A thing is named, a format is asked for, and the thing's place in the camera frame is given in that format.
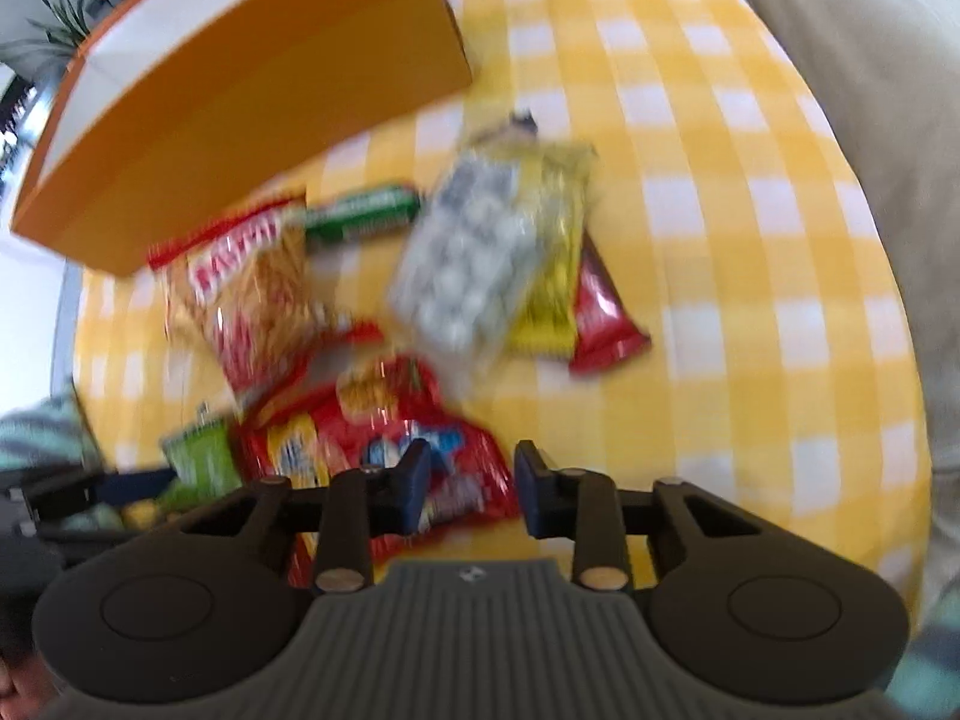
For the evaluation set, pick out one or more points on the dark red chocolate bar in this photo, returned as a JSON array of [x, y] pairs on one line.
[[600, 315]]

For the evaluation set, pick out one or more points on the beige sofa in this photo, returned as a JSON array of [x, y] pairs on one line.
[[862, 90]]

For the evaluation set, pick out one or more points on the red noodle snack packet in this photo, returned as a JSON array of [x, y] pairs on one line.
[[247, 292]]

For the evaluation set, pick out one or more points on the green roll packet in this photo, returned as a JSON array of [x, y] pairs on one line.
[[360, 216]]

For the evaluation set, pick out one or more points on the orange cardboard box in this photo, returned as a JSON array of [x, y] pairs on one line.
[[262, 127]]

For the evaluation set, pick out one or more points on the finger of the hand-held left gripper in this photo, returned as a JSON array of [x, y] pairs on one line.
[[135, 485]]

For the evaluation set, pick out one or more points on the green potted plant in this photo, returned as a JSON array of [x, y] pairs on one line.
[[64, 34]]

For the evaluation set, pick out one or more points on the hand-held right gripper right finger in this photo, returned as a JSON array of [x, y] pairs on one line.
[[529, 495]]

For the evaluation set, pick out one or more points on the person's striped garment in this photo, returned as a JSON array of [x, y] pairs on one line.
[[934, 660]]

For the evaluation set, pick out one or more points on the yellow snack packet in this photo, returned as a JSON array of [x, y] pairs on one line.
[[559, 270]]

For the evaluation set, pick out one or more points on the yellow checked tablecloth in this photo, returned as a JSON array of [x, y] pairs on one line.
[[712, 240]]

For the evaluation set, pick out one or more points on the large red snack bag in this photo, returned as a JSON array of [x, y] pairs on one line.
[[360, 427]]

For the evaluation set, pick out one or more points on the person's left forearm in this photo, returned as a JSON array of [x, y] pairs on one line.
[[37, 431]]

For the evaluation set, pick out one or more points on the small green snack packet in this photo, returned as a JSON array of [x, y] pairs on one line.
[[199, 457]]

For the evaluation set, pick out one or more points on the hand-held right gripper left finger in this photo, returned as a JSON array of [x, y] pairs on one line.
[[416, 484]]

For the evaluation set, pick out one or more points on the clear bag of white candies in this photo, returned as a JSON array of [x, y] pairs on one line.
[[465, 262]]

